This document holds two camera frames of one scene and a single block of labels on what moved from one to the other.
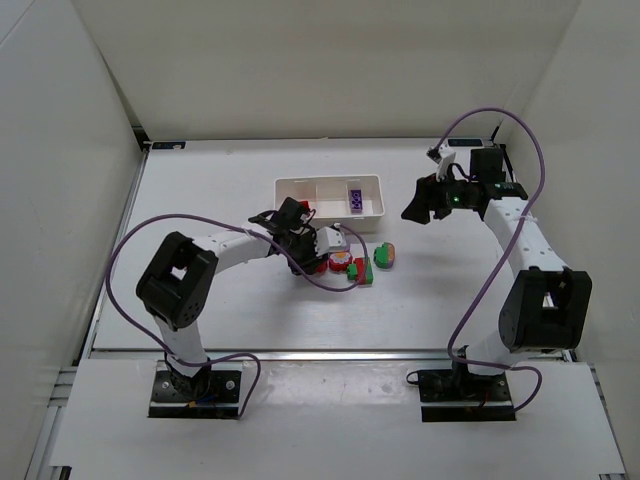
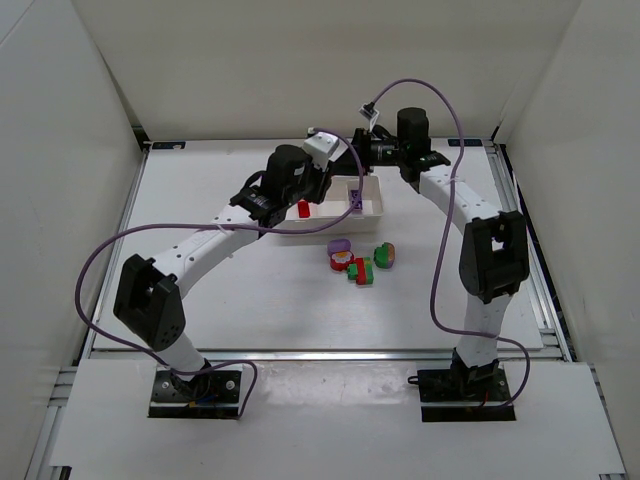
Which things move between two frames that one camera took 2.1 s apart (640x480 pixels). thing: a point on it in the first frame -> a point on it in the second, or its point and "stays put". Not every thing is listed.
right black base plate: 461,385 stays put
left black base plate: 213,393 stays put
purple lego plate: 356,201 stays put
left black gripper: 304,257 -> 325,179
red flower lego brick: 339,261 stays put
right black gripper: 430,195 -> 360,148
